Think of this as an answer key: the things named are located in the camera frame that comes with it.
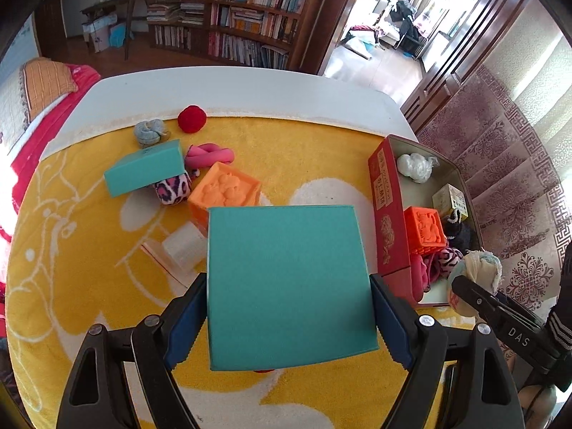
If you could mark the person's right hand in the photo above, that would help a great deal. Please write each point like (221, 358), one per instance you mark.
(536, 406)

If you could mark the clear zip bag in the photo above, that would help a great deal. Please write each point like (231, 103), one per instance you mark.
(183, 250)

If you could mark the large teal foam block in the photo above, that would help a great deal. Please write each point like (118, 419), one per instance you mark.
(286, 286)

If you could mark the black sock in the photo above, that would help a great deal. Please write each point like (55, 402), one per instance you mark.
(460, 234)

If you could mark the black garment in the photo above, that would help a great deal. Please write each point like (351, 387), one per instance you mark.
(404, 22)

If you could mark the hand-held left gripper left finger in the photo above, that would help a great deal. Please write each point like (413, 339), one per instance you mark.
(183, 335)

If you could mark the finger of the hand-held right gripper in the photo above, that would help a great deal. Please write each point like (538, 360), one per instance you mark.
(518, 306)
(476, 297)

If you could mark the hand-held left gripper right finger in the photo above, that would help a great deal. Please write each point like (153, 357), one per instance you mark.
(393, 326)

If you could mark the blue paper bag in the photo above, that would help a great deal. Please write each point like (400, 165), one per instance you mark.
(118, 35)

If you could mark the dark wooden desk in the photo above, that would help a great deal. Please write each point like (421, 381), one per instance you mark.
(111, 2)

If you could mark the pink leopard print plush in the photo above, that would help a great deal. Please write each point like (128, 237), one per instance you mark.
(172, 190)
(447, 259)

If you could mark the orange plaid pillow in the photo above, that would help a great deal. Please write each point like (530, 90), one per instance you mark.
(47, 78)

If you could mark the yellow white patterned towel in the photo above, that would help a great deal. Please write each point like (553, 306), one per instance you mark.
(89, 254)

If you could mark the white storage box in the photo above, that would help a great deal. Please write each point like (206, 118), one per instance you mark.
(100, 31)

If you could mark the cream sock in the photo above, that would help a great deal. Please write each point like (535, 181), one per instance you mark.
(480, 270)

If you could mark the white plastic bag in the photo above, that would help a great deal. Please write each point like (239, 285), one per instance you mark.
(413, 166)

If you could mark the orange embossed rubber cube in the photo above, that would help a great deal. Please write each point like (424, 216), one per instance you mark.
(223, 190)
(424, 228)

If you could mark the red pompom ball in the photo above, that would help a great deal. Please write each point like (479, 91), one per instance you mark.
(264, 370)
(192, 118)

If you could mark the pink knotted foam curler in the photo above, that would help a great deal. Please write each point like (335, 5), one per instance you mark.
(210, 156)
(420, 277)

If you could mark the wooden bookshelf with books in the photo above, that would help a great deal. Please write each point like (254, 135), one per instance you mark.
(250, 22)

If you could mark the small teal foam block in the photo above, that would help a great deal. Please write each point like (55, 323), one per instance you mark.
(143, 170)

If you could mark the red tin container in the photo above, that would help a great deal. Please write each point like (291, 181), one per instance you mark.
(388, 232)

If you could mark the grey rolled sock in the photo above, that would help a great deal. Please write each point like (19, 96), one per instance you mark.
(147, 133)

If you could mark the small pale green box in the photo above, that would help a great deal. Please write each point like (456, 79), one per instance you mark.
(449, 199)

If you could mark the person's black striped clothing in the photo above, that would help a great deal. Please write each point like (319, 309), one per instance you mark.
(564, 286)

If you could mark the red blanket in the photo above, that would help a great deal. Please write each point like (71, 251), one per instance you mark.
(27, 161)

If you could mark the white patchwork quilt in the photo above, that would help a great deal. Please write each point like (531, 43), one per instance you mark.
(11, 111)

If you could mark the dark wooden cabinet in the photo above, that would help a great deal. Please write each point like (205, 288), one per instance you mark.
(447, 89)

